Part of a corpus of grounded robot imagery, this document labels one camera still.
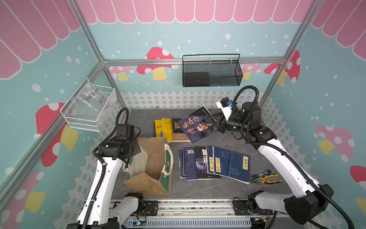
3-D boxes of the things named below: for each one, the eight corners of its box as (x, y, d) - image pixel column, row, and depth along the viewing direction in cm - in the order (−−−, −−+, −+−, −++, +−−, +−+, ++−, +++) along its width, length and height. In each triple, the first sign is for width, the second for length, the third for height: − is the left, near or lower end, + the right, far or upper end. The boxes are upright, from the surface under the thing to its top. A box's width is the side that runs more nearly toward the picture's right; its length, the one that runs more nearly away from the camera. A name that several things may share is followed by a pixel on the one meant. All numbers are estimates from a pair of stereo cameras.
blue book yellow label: (226, 178, 86) (227, 176, 84) (229, 152, 97) (230, 150, 95) (248, 184, 84) (250, 183, 82) (249, 157, 95) (250, 155, 93)
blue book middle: (213, 174, 87) (213, 172, 84) (214, 149, 98) (214, 146, 95) (229, 177, 86) (230, 174, 83) (228, 151, 97) (229, 148, 94)
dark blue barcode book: (180, 182, 85) (180, 180, 82) (178, 151, 98) (177, 148, 95) (198, 180, 86) (198, 178, 82) (194, 149, 99) (194, 146, 95)
